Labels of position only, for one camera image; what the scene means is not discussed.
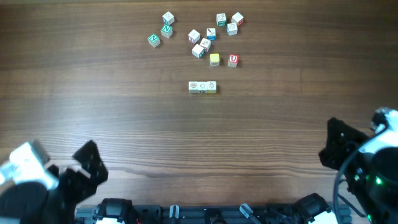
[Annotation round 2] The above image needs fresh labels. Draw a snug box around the red picture wooden block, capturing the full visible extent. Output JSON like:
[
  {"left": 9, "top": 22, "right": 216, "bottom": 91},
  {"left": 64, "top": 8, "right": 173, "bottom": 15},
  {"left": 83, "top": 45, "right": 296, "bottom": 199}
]
[{"left": 188, "top": 82, "right": 198, "bottom": 93}]

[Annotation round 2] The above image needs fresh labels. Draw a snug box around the black picture wooden block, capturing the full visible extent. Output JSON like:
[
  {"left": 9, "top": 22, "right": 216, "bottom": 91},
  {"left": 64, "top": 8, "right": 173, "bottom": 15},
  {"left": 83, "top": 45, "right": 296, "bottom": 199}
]
[{"left": 198, "top": 82, "right": 208, "bottom": 93}]

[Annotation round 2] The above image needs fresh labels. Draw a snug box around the yellow sided picture block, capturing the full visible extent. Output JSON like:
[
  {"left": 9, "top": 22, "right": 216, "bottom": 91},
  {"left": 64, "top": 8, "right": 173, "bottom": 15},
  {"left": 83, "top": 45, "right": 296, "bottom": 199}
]
[{"left": 207, "top": 81, "right": 217, "bottom": 93}]

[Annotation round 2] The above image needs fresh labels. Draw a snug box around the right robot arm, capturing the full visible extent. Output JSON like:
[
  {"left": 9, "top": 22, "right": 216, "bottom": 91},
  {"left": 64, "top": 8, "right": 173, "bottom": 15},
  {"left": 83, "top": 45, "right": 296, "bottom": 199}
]
[{"left": 294, "top": 113, "right": 397, "bottom": 223}]

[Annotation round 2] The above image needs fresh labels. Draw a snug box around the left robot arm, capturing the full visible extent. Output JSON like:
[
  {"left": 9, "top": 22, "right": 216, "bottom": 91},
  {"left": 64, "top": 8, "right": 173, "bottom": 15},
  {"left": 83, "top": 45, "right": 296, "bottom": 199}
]
[{"left": 1, "top": 140, "right": 139, "bottom": 223}]

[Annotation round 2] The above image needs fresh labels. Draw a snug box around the red U wooden block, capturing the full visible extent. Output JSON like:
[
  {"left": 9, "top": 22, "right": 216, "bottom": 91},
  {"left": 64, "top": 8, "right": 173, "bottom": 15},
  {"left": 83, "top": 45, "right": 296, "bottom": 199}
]
[{"left": 228, "top": 54, "right": 239, "bottom": 67}]

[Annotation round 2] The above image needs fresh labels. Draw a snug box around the lower green N block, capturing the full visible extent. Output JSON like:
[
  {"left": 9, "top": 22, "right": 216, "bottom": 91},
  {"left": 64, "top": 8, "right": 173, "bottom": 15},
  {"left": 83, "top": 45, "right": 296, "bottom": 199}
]
[{"left": 147, "top": 34, "right": 160, "bottom": 48}]

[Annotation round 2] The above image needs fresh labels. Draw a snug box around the green n block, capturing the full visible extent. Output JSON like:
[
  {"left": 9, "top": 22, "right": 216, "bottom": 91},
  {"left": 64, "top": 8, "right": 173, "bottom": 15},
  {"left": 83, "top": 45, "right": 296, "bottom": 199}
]
[
  {"left": 147, "top": 34, "right": 160, "bottom": 48},
  {"left": 161, "top": 24, "right": 173, "bottom": 39}
]

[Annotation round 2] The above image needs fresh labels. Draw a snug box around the upper green N block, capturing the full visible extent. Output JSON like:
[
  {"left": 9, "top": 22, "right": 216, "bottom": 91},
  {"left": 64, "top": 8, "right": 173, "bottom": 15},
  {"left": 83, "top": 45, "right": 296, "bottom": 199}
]
[{"left": 161, "top": 24, "right": 173, "bottom": 39}]

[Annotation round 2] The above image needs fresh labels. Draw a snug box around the yellow wooden block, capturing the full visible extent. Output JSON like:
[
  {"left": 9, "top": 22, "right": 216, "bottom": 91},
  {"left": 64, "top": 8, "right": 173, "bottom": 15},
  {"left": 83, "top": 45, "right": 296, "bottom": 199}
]
[{"left": 210, "top": 54, "right": 220, "bottom": 66}]

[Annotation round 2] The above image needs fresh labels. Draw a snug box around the teal sided wooden block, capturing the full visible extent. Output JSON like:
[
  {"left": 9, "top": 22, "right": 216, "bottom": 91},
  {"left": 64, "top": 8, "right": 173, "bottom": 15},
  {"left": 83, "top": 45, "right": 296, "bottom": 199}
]
[{"left": 192, "top": 44, "right": 205, "bottom": 58}]

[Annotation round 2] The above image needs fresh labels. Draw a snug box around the blue sided picture block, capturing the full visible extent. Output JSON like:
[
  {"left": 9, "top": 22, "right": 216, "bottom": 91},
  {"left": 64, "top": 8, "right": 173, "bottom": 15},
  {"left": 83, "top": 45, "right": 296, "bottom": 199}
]
[{"left": 226, "top": 23, "right": 238, "bottom": 35}]

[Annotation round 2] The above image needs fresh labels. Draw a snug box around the red sided corner block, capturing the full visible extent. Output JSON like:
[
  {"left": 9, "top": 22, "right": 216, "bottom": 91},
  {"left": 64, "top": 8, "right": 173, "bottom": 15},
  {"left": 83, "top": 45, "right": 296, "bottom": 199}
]
[{"left": 231, "top": 12, "right": 244, "bottom": 26}]

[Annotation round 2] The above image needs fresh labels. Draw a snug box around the white red-sided block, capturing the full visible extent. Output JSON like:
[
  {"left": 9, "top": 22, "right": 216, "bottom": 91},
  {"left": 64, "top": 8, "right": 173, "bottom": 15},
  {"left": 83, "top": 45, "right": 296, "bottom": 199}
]
[{"left": 188, "top": 29, "right": 201, "bottom": 44}]

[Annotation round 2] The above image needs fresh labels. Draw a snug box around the blue pattern wooden block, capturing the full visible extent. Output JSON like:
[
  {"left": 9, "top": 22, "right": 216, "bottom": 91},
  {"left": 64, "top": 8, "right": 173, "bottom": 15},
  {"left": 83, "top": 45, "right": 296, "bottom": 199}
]
[{"left": 162, "top": 11, "right": 175, "bottom": 26}]

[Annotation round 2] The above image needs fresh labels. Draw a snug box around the red pattern tilted block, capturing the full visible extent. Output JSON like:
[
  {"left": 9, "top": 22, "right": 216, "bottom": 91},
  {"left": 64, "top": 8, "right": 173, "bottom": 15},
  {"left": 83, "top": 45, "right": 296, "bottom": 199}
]
[{"left": 200, "top": 38, "right": 211, "bottom": 52}]

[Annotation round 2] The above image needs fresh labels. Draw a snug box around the blue brush picture block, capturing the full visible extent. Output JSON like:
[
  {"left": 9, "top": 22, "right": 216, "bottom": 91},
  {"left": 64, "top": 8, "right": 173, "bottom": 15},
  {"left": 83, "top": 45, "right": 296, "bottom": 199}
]
[{"left": 206, "top": 28, "right": 216, "bottom": 40}]

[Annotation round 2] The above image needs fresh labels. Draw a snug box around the green Z wooden block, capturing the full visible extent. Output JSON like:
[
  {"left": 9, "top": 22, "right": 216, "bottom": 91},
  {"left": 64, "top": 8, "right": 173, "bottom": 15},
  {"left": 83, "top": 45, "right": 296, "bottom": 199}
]
[{"left": 216, "top": 13, "right": 227, "bottom": 27}]

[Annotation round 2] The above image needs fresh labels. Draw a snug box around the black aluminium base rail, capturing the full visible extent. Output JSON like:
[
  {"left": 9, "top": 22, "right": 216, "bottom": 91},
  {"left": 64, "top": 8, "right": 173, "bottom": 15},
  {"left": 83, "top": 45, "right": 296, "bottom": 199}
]
[{"left": 75, "top": 203, "right": 353, "bottom": 224}]

